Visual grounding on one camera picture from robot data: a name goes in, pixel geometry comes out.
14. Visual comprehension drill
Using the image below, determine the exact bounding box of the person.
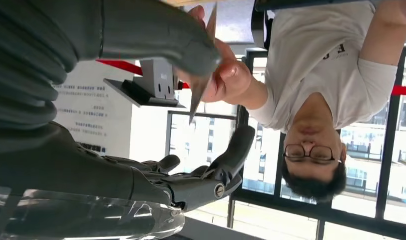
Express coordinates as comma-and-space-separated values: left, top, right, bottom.
176, 0, 406, 204

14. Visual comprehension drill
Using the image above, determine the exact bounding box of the clear plastic film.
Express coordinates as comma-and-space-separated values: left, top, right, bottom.
0, 185, 186, 240

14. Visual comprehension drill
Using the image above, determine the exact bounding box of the black office chair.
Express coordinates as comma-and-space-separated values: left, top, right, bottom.
250, 5, 275, 51

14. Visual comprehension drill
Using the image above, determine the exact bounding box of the white text poster board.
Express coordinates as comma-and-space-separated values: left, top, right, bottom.
53, 59, 134, 160

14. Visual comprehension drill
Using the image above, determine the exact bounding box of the grey kiosk display stand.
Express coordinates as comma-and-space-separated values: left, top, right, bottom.
102, 57, 187, 109

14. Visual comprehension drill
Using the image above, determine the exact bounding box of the black window frame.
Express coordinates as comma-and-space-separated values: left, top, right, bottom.
230, 46, 406, 240

